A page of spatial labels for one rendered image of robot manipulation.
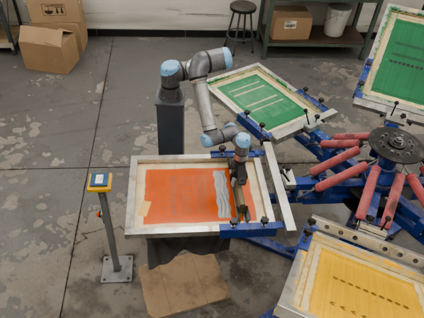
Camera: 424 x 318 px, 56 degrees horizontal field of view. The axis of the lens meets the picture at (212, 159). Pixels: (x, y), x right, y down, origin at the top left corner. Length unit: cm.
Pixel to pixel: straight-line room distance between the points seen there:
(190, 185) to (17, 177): 204
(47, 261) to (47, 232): 27
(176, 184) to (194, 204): 18
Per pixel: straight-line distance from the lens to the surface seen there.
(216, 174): 240
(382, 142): 233
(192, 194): 229
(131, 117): 441
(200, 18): 585
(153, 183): 235
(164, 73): 244
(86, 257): 326
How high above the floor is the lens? 267
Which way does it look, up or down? 43 degrees down
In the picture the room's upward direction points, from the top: 4 degrees clockwise
